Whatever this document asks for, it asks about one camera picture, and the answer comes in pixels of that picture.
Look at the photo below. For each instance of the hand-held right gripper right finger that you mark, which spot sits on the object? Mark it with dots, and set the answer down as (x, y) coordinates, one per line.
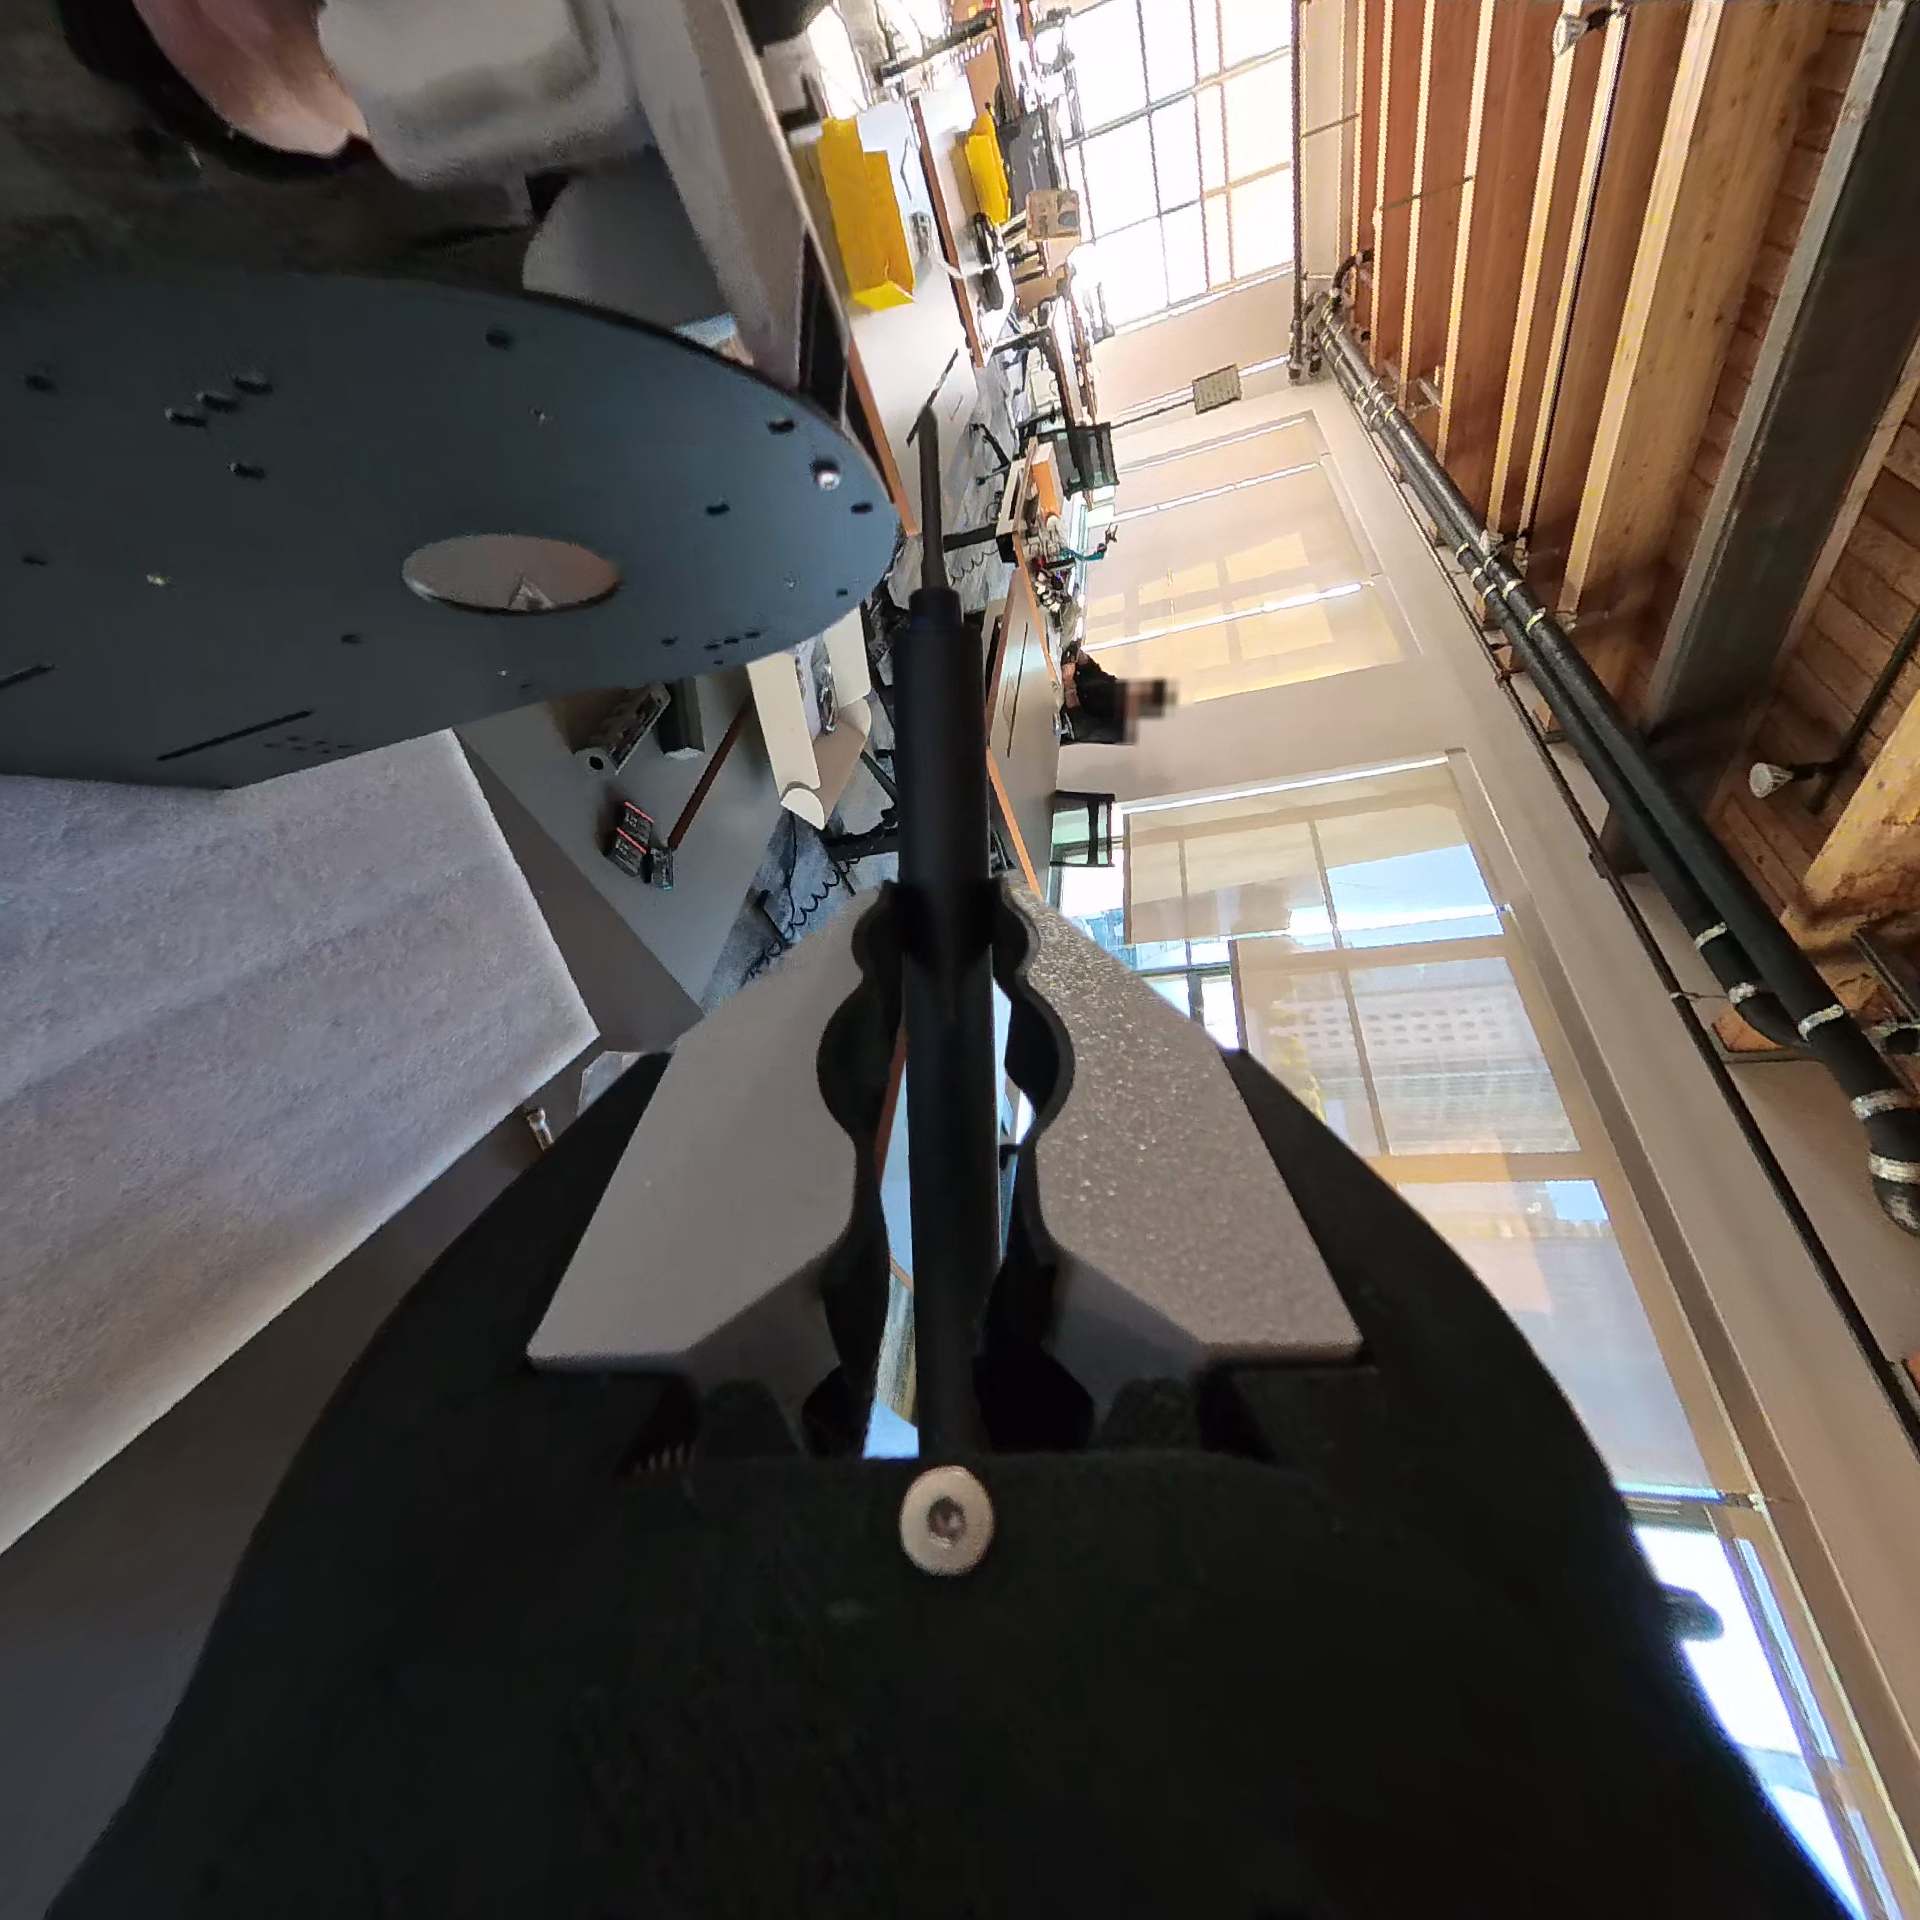
(1171, 1200)

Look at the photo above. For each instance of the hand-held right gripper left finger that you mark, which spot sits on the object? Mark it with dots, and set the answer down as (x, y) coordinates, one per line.
(705, 1200)

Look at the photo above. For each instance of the black electric screwdriver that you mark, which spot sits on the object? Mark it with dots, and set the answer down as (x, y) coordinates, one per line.
(944, 840)

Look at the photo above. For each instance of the black round metal plate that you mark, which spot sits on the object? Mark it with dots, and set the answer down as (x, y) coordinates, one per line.
(301, 494)

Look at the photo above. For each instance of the small metal screw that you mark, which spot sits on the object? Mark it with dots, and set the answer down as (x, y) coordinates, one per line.
(535, 1123)

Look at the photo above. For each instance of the red black small box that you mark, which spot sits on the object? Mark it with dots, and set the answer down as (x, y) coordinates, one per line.
(638, 842)

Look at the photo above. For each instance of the beige roller blind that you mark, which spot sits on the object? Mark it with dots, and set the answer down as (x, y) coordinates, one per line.
(1320, 854)

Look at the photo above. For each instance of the black office chair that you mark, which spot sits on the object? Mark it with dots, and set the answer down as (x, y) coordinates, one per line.
(1083, 832)

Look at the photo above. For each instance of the white small device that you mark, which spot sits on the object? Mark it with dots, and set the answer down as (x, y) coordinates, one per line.
(619, 732)

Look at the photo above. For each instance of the white foam sheet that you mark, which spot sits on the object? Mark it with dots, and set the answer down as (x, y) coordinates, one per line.
(224, 1081)

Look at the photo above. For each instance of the black ceiling pipe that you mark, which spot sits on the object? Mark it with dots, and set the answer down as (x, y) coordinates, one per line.
(1651, 818)

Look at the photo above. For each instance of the white spot lamp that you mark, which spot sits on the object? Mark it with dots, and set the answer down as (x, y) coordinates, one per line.
(1770, 778)

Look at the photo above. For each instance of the yellow storage bin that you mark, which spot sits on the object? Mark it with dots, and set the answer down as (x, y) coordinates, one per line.
(984, 168)
(859, 210)

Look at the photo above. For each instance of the cluttered workbench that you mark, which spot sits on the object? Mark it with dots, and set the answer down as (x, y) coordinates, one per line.
(1034, 150)

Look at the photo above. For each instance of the person's white shirt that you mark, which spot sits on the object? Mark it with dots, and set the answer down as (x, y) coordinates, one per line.
(480, 74)

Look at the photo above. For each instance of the wall air vent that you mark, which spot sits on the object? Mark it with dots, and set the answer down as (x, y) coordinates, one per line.
(1216, 390)

